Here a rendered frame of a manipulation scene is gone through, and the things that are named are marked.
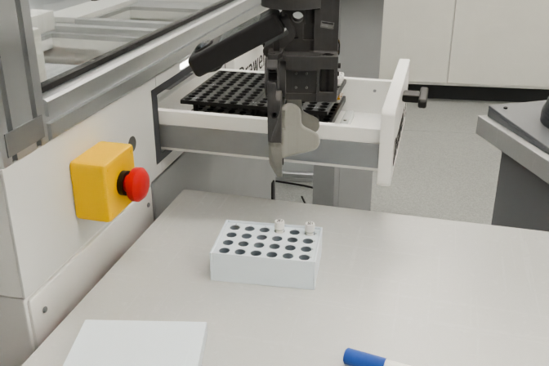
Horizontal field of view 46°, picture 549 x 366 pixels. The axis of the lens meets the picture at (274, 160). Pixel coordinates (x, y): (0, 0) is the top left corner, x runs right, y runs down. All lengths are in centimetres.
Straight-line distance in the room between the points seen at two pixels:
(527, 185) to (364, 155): 52
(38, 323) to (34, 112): 23
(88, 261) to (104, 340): 16
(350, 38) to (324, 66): 120
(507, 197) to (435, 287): 64
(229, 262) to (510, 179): 77
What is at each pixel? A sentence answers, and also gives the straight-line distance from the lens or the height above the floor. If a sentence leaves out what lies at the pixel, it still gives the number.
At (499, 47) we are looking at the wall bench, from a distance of 403.
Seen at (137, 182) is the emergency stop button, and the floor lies 88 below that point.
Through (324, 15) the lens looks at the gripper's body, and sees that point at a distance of 72.
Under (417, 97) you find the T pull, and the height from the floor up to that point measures 91.
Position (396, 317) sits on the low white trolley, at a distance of 73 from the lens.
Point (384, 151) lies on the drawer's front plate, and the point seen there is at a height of 87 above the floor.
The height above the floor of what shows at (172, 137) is 85.
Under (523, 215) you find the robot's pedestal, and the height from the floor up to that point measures 60.
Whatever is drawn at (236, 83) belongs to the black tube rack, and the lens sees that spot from 104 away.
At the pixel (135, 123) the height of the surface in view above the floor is 90.
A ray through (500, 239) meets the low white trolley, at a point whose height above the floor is 76.
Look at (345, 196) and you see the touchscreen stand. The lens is 208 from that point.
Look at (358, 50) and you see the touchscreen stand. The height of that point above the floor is 75.
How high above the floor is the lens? 119
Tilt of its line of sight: 23 degrees down
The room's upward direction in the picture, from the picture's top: straight up
